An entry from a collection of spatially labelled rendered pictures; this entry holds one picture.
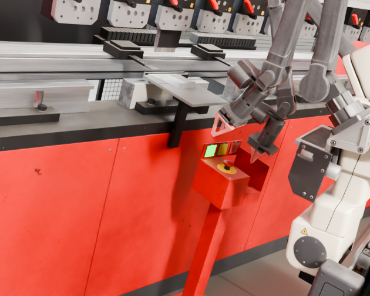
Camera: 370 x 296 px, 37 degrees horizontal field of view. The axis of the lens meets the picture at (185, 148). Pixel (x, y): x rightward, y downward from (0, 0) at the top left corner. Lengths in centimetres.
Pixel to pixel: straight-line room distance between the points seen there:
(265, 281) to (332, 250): 119
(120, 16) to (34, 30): 59
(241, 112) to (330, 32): 33
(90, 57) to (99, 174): 50
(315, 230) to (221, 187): 38
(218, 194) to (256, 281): 100
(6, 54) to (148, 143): 56
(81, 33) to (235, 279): 138
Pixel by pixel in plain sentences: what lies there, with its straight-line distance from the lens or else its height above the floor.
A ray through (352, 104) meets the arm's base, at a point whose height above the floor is 123.
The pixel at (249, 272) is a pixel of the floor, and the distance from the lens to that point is 290.
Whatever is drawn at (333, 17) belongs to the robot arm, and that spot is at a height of 141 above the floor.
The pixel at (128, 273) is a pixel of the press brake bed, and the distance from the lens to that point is 229.
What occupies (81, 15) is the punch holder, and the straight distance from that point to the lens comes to 172.
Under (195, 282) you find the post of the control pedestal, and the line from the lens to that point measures 222.
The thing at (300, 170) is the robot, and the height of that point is 96.
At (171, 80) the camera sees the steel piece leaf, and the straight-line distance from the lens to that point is 199.
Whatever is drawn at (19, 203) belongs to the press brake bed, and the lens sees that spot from 176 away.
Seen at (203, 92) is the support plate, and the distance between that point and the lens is 197.
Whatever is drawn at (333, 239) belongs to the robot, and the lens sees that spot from 172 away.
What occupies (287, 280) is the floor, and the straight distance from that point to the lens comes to 296.
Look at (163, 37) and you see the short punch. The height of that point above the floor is 114.
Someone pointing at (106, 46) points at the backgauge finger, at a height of 101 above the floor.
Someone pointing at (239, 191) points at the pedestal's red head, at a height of 72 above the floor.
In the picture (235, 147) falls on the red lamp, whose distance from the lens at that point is 208.
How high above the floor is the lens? 156
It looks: 23 degrees down
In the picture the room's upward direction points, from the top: 16 degrees clockwise
